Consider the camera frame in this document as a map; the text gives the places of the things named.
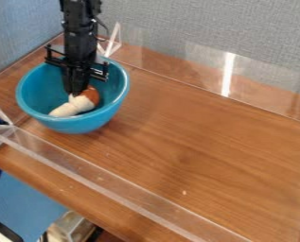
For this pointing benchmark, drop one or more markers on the clear acrylic barrier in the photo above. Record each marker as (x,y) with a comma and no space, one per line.
(139,199)
(260,84)

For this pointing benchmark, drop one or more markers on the clear acrylic corner bracket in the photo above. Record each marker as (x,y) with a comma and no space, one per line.
(111,46)

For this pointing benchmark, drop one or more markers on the metallic box under table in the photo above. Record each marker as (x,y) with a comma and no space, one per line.
(71,228)

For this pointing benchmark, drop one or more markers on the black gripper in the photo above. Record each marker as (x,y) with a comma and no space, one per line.
(76,59)

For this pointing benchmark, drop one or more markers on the toy mushroom brown cap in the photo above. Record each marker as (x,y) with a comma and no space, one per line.
(81,103)

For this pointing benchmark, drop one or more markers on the blue bowl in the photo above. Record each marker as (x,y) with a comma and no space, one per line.
(40,93)

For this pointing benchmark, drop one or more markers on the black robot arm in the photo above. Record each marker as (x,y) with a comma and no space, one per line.
(81,18)

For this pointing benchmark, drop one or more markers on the clear acrylic front barrier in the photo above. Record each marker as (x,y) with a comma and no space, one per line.
(139,199)

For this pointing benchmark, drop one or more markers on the clear acrylic back barrier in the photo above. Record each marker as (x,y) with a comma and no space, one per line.
(260,84)

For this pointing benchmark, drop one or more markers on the black device bottom left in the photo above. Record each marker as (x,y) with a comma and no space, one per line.
(2,231)

